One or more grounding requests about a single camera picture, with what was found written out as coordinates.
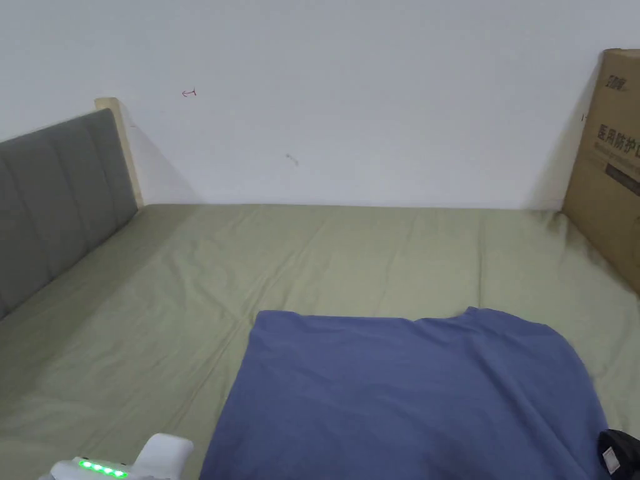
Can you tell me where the grey padded headboard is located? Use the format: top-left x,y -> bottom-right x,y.
0,97 -> 145,322

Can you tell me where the brown cardboard carton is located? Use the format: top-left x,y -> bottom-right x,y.
562,47 -> 640,296

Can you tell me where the dark blue shirt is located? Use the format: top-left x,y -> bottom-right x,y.
199,307 -> 612,480

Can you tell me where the bed with pale green sheet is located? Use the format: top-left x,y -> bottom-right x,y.
0,203 -> 640,480

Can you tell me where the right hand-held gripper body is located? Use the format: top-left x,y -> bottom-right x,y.
598,428 -> 640,480

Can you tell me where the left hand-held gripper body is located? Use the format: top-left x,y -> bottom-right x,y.
37,433 -> 195,480

